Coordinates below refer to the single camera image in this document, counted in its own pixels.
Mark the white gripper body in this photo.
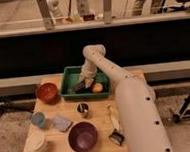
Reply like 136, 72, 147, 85
79, 64, 97, 88

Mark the black eraser block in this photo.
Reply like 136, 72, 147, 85
72, 79, 94, 93

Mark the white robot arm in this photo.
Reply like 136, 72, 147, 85
80, 44, 174, 152

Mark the green plastic tray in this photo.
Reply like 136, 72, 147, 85
60, 66, 111, 100

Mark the orange fruit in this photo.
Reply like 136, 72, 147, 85
91, 82, 104, 94

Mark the small metal cup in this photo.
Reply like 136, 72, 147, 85
77, 103, 89, 118

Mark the red-orange bowl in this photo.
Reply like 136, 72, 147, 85
36, 82, 58, 103

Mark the banana-shaped yellow object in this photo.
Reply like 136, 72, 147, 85
107, 105, 122, 133

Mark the blue-grey sponge cloth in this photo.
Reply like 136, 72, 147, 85
52, 115, 73, 132

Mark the purple bowl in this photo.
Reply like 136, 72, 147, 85
68, 121, 99, 152

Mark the blue cup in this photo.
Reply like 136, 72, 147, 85
31, 112, 47, 128

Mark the small black box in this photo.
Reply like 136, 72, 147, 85
109, 130, 124, 146

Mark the white cup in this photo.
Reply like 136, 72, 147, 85
26, 131, 47, 152

